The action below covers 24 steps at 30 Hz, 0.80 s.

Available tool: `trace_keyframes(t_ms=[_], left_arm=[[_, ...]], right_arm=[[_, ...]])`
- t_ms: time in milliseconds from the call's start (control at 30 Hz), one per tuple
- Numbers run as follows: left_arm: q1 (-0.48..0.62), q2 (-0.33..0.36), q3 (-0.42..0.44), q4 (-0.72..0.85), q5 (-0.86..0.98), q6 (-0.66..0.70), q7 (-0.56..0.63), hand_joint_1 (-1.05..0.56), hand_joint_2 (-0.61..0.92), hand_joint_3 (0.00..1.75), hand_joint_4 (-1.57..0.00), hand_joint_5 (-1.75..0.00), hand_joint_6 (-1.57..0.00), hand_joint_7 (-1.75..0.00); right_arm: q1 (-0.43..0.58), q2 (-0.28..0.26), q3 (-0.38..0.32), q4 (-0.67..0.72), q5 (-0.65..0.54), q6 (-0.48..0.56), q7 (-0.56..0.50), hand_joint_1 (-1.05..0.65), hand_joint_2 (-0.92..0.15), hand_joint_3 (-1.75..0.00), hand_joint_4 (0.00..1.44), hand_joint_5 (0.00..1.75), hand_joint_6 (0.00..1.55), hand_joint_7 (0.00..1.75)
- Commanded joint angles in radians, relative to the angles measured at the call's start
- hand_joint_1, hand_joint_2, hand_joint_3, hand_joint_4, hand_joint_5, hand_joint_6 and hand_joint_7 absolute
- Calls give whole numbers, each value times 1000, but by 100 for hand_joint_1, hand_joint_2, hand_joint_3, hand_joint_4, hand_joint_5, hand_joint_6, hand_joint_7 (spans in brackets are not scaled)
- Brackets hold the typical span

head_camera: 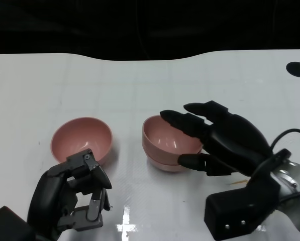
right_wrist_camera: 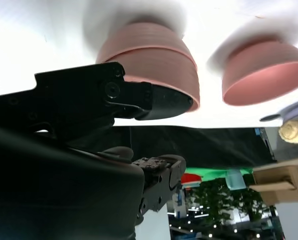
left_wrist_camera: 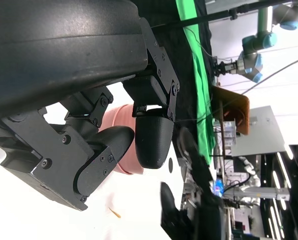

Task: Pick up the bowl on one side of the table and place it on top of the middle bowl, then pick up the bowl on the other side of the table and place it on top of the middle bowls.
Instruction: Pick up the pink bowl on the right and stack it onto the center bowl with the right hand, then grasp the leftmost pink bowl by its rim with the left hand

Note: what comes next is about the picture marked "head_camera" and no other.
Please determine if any black backdrop curtain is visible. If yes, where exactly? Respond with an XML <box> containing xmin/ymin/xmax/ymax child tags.
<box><xmin>0</xmin><ymin>0</ymin><xmax>300</xmax><ymax>62</ymax></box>

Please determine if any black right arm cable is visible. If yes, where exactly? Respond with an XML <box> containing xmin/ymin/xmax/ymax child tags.
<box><xmin>270</xmin><ymin>128</ymin><xmax>300</xmax><ymax>161</ymax></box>
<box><xmin>277</xmin><ymin>190</ymin><xmax>300</xmax><ymax>205</ymax></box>

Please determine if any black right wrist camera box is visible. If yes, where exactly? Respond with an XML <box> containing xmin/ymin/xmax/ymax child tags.
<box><xmin>204</xmin><ymin>148</ymin><xmax>292</xmax><ymax>241</ymax></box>

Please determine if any black round table grommet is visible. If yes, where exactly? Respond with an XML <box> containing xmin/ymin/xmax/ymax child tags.
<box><xmin>285</xmin><ymin>61</ymin><xmax>300</xmax><ymax>78</ymax></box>

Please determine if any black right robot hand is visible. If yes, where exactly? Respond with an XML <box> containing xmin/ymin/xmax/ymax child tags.
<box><xmin>159</xmin><ymin>100</ymin><xmax>274</xmax><ymax>178</ymax></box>

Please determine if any pink plastic bowl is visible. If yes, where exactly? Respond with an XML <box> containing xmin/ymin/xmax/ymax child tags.
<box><xmin>141</xmin><ymin>114</ymin><xmax>204</xmax><ymax>165</ymax></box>
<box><xmin>50</xmin><ymin>116</ymin><xmax>113</xmax><ymax>166</ymax></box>
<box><xmin>145</xmin><ymin>147</ymin><xmax>203</xmax><ymax>173</ymax></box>

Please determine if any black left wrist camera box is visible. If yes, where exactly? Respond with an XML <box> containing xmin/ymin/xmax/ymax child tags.
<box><xmin>0</xmin><ymin>205</ymin><xmax>37</xmax><ymax>241</ymax></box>

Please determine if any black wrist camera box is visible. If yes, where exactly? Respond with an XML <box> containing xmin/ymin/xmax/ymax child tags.
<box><xmin>204</xmin><ymin>148</ymin><xmax>292</xmax><ymax>241</ymax></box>
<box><xmin>0</xmin><ymin>205</ymin><xmax>37</xmax><ymax>241</ymax></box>

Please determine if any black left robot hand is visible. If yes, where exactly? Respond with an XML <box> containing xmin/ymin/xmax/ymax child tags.
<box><xmin>26</xmin><ymin>148</ymin><xmax>113</xmax><ymax>239</ymax></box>

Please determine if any thin wooden stick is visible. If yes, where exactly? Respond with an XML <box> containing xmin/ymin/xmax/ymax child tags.
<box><xmin>229</xmin><ymin>178</ymin><xmax>250</xmax><ymax>186</ymax></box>

